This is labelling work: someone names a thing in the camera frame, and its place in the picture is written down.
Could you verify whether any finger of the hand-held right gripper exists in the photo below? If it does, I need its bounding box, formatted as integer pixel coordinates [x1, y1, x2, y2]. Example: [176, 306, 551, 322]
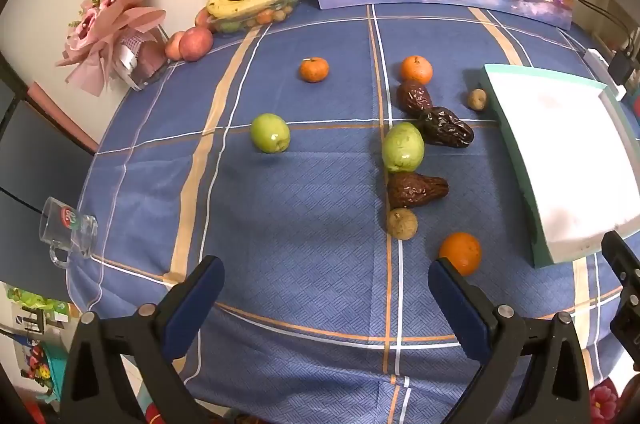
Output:
[601, 231, 640, 289]
[612, 288, 640, 357]

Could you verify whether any large orange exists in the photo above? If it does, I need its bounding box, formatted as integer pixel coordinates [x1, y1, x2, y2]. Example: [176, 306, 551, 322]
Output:
[439, 232, 483, 277]

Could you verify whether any pink wrapped flower bouquet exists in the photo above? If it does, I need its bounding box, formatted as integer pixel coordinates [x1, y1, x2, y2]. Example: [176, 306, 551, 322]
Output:
[54, 0, 168, 97]

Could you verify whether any red floral cloth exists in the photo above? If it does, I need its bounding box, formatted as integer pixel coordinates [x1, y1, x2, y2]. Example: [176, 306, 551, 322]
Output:
[589, 378, 632, 424]

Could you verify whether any black charger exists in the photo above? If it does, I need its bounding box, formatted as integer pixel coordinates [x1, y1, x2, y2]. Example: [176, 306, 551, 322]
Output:
[607, 48, 640, 85]

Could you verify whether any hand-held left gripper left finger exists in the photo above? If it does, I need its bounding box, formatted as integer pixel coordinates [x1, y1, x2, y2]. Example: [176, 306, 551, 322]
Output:
[59, 255, 225, 424]

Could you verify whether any colourful printed packaging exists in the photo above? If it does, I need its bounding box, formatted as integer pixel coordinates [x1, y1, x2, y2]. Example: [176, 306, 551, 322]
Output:
[0, 283, 83, 410]

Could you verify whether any clear glass mug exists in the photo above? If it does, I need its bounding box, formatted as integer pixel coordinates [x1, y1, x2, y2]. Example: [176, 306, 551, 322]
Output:
[39, 197, 99, 268]

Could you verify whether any clear glass fruit container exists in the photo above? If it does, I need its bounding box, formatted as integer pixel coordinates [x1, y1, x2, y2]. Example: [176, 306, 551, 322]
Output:
[206, 0, 301, 35]

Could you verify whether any blue plaid tablecloth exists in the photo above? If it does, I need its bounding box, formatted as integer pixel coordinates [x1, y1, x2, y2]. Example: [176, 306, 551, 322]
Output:
[65, 1, 640, 424]

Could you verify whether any dark brown wrinkled date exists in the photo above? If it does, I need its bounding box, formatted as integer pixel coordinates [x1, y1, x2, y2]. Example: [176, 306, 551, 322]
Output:
[418, 106, 475, 149]
[386, 172, 450, 209]
[397, 80, 434, 117]

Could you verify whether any pink peach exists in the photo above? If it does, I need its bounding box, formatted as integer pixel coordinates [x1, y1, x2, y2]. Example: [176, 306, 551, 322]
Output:
[165, 32, 185, 60]

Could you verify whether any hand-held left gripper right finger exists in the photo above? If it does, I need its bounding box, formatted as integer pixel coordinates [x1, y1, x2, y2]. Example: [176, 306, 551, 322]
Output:
[428, 257, 593, 424]

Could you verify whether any white tray with green edge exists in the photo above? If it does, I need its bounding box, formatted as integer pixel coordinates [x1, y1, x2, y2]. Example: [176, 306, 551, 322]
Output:
[480, 64, 640, 269]

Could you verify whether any white power strip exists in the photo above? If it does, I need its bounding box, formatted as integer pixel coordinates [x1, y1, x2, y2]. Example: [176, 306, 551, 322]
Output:
[584, 48, 628, 100]

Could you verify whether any orange tangerine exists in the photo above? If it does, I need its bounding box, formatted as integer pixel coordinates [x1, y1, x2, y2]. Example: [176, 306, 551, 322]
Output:
[401, 55, 434, 85]
[299, 58, 330, 83]

